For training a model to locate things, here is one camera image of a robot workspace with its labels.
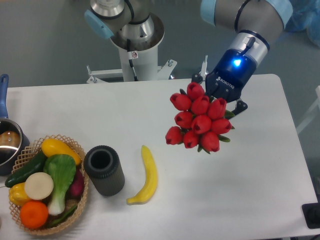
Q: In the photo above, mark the orange fruit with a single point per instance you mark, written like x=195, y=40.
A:
x=34, y=214

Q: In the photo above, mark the green cucumber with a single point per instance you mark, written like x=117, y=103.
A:
x=35, y=165

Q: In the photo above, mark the yellow bell pepper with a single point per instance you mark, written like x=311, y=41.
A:
x=18, y=196

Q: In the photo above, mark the yellow squash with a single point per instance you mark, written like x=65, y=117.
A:
x=53, y=146

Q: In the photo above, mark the red tulip bouquet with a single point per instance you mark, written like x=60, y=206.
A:
x=201, y=120

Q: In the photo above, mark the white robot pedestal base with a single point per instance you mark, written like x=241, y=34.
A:
x=137, y=46

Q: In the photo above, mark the white frame at right edge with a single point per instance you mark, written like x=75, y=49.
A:
x=310, y=114

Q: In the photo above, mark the blue handled saucepan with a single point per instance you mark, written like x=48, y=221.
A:
x=12, y=138

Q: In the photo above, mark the blue plastic bag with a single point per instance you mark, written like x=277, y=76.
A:
x=305, y=18

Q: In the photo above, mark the dark grey ribbed vase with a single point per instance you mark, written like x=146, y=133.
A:
x=102, y=165

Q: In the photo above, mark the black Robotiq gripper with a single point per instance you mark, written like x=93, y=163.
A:
x=228, y=79

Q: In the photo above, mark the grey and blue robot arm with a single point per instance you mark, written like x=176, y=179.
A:
x=257, y=23

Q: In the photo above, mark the purple sweet potato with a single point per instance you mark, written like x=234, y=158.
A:
x=77, y=187

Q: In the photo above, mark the woven wicker basket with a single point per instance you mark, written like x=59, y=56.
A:
x=77, y=204

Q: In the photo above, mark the green chili pepper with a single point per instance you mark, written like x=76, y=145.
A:
x=62, y=218

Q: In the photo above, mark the black device at table edge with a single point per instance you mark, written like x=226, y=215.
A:
x=311, y=212

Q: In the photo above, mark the green bok choy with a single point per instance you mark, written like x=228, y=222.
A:
x=62, y=170

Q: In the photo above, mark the yellow banana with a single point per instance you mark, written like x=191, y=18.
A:
x=151, y=179

